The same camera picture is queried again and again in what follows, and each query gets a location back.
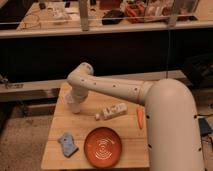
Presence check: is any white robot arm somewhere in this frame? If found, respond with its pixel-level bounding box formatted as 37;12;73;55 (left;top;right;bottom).
67;62;205;171

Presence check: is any orange ceramic bowl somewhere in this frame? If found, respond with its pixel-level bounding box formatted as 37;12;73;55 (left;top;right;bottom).
84;127;122;168

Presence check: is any orange carrot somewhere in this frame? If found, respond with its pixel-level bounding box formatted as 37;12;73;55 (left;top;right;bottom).
136;107;144;129

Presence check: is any wooden table board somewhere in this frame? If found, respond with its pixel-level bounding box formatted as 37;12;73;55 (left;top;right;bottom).
41;83;149;171

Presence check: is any blue sponge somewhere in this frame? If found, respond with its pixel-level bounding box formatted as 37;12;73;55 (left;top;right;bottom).
58;132;78;158

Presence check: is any black bag on bench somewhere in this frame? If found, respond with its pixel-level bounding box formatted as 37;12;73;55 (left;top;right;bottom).
102;10;124;25

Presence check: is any orange item on bench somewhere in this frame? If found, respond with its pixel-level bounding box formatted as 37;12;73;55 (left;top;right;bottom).
125;4;145;23

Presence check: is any metal post left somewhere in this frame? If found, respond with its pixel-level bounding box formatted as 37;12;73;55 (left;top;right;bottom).
78;0;89;31

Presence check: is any metal post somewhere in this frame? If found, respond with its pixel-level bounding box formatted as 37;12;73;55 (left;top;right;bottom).
167;0;182;28
78;0;89;31

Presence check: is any metal post right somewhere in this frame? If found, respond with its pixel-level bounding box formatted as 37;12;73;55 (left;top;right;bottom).
167;0;182;28

